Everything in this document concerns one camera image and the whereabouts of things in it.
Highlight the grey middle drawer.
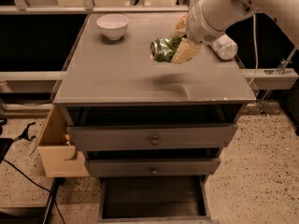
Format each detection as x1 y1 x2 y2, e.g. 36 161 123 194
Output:
85 158 221 177

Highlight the white cable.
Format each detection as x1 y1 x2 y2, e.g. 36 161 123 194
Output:
248 13 260 86

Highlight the grey top drawer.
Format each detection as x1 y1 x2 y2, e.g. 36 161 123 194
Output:
67 123 237 151

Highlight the light wooden side drawer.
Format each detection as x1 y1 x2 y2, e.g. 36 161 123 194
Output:
36 105 89 177

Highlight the black clamp tool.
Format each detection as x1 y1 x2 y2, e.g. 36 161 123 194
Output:
14 122 36 142

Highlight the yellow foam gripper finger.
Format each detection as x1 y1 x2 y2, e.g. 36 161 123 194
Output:
170 15 187 38
171 38 202 64

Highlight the clear plastic water bottle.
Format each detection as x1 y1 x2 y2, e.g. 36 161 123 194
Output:
211 35 238 61

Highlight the grey open bottom drawer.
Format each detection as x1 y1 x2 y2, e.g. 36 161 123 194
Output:
98 176 220 224

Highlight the metal railing frame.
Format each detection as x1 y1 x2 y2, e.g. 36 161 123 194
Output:
0 0 299 93

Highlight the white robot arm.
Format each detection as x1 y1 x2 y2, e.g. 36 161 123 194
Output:
171 0 299 64

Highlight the white ceramic bowl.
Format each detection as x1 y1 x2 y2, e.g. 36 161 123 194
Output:
96 14 129 40

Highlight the grey drawer cabinet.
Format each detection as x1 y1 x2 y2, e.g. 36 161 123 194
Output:
52 12 257 224

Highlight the black floor cable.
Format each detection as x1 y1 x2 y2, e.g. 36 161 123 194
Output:
2 158 66 224

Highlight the crushed green soda can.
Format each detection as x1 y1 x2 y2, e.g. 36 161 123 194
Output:
150 37 182 63

